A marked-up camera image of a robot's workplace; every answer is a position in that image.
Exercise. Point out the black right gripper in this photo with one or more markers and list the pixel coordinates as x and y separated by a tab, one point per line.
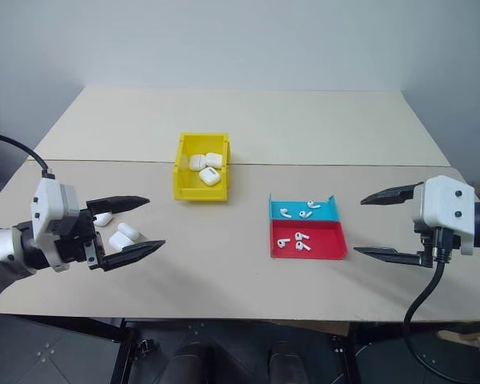
427	256

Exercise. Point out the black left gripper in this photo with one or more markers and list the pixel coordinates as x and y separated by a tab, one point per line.
76	240

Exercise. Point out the white earbud case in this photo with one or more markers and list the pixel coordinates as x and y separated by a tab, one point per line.
102	219
214	159
209	176
196	162
120	240

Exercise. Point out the white earbud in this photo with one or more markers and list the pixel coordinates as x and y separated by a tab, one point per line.
302	246
314	205
301	236
282	242
305	214
285	212

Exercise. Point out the yellow plastic bin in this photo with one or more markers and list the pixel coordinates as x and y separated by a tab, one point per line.
184	188

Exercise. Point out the red tray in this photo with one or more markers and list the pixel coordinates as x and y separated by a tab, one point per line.
324	244

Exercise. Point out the blue tray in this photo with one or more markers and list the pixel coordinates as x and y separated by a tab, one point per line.
294	208

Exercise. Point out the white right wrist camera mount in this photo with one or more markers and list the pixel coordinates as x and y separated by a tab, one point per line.
444	208

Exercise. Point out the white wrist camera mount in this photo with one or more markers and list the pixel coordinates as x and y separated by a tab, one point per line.
444	208
44	208

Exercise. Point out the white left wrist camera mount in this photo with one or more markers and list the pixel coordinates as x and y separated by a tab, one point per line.
44	208

